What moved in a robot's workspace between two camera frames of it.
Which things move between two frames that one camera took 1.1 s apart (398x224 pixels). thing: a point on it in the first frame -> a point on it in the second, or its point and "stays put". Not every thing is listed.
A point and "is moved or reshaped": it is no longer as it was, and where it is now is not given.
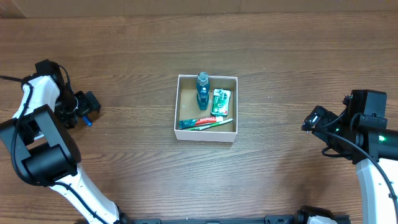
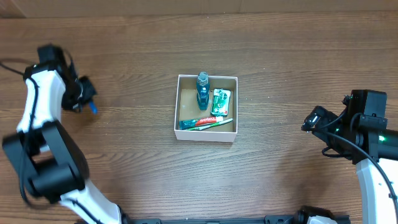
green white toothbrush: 202,127 stays put
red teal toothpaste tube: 187,123 stays put
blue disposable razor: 87,121 is moved or reshaped
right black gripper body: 318,119 stays put
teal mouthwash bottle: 203,90 stays put
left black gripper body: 91,101 -> 86,91
